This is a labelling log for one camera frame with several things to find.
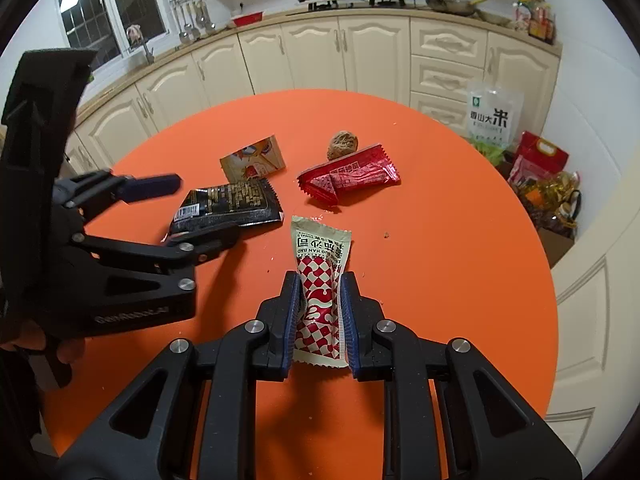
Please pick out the yellow cooking oil bottle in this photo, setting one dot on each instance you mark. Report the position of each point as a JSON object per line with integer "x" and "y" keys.
{"x": 552, "y": 200}

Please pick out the white panelled door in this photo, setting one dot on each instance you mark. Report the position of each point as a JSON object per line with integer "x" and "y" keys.
{"x": 585, "y": 340}

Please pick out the red bowl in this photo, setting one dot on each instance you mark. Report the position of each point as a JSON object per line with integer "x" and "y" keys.
{"x": 246, "y": 19}

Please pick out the black gas stove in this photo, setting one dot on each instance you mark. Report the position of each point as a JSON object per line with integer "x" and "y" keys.
{"x": 360, "y": 4}

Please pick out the white green rice bag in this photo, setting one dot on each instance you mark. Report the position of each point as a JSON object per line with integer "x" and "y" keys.
{"x": 492, "y": 115}

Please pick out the large brown cardboard box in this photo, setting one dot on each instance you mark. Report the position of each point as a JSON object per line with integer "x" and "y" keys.
{"x": 555, "y": 247}

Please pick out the dark metal wok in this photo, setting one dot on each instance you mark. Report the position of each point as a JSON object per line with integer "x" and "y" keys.
{"x": 452, "y": 4}

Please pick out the brown walnut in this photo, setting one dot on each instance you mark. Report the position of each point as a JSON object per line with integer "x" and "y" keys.
{"x": 342, "y": 146}

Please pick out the small pink figurine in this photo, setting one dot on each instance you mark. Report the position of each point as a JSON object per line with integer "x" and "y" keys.
{"x": 134, "y": 34}

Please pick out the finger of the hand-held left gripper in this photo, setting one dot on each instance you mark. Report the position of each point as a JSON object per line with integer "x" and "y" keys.
{"x": 175, "y": 252}
{"x": 150, "y": 187}

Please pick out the metal kitchen faucet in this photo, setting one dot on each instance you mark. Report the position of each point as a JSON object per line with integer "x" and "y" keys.
{"x": 148, "y": 52}

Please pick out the red snack wrapper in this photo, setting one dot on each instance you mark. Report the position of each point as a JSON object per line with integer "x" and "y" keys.
{"x": 360, "y": 172}

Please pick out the cream kitchen cabinets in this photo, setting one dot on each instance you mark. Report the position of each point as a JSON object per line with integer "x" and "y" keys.
{"x": 320, "y": 55}

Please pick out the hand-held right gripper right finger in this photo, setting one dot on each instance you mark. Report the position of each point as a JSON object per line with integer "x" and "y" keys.
{"x": 349, "y": 320}

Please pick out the cream cartoon print wrapper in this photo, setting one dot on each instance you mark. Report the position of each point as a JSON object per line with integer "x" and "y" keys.
{"x": 255, "y": 160}

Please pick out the red white checkered sauce packet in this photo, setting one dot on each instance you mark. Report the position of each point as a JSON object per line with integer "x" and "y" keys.
{"x": 320, "y": 280}

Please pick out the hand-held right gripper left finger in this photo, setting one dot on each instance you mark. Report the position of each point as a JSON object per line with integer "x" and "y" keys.
{"x": 291, "y": 320}

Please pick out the hanging metal utensil rack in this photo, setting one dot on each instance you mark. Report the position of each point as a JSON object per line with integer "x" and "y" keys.
{"x": 192, "y": 15}

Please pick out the black gold snack wrapper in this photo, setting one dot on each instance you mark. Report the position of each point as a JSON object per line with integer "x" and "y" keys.
{"x": 225, "y": 205}

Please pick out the dark framed window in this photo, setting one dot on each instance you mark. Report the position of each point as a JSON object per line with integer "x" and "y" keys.
{"x": 85, "y": 5}

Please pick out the person's left hand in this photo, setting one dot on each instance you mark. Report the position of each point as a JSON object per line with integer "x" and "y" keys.
{"x": 71, "y": 351}

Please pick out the group of condiment bottles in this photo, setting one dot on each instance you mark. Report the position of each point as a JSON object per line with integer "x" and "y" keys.
{"x": 535, "y": 20}

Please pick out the orange round table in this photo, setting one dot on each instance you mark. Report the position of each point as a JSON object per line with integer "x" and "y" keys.
{"x": 450, "y": 260}

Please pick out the red gift bag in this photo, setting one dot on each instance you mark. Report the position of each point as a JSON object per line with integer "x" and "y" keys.
{"x": 537, "y": 160}

